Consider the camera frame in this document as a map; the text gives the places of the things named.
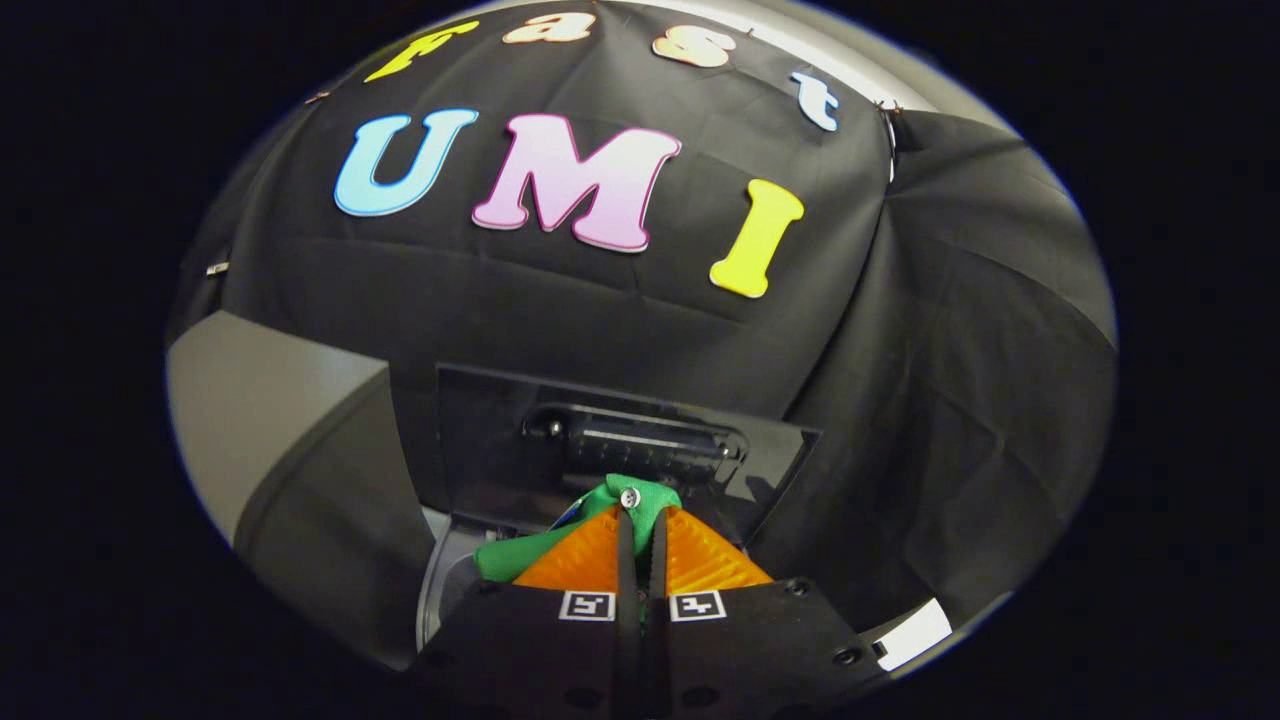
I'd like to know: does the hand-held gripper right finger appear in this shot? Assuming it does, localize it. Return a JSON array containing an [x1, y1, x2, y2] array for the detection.
[[643, 505, 887, 720]]

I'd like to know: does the grey table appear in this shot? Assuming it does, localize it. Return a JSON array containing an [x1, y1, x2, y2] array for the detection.
[[167, 310, 433, 671]]

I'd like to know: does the dark grey washing machine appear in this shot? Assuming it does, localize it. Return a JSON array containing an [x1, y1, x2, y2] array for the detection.
[[415, 505, 501, 651]]

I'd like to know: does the white printed board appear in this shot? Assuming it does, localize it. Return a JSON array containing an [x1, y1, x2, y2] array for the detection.
[[872, 598, 954, 672]]

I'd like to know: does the black backdrop cloth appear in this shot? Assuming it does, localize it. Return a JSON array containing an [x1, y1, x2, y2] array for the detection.
[[165, 0, 1118, 631]]

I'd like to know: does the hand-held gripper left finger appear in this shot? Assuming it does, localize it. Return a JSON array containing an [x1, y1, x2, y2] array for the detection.
[[410, 507, 642, 720]]

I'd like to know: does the green polo shirt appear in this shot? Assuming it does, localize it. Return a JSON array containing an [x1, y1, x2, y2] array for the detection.
[[473, 474, 683, 584]]

